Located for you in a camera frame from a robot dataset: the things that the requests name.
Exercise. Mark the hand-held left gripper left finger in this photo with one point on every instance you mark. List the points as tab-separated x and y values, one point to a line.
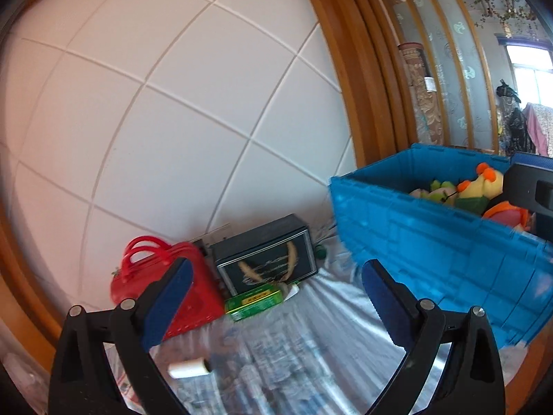
170	302

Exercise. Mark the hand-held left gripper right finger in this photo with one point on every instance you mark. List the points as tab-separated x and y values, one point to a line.
384	302

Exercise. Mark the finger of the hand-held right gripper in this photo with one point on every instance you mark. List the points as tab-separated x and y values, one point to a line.
522	190
533	161

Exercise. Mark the pink pig plush toy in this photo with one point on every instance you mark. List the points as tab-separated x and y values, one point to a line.
503	214

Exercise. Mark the yellow duck plush toy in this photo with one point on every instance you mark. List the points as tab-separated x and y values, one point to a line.
479	186

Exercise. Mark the blue plastic storage crate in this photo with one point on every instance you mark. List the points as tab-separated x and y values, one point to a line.
432	246

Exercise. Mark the green frog plush toy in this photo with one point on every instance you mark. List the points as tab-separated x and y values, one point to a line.
436	190

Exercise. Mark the pink draped cloth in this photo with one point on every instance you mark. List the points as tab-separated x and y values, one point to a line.
540	129

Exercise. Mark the black garment on rack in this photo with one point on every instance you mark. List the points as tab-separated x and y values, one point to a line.
516	134

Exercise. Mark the red bear suitcase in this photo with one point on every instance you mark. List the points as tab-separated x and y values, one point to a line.
203	298

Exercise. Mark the small dark green ball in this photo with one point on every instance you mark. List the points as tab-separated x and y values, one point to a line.
320	251

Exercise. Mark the green flat box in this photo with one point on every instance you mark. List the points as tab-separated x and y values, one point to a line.
252	304

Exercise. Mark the window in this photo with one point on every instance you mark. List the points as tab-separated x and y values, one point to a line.
531	78

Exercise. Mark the black gift box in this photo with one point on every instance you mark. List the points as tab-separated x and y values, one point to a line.
263	259

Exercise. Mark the wooden glass partition screen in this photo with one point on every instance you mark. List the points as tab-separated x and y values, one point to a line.
458	73

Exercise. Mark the rolled patterned carpet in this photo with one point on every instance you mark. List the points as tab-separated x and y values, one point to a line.
421	95

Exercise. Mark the hanging vine decoration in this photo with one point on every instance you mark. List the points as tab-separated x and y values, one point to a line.
510	13

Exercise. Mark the wooden wall frame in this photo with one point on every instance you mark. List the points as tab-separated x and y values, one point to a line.
367	73

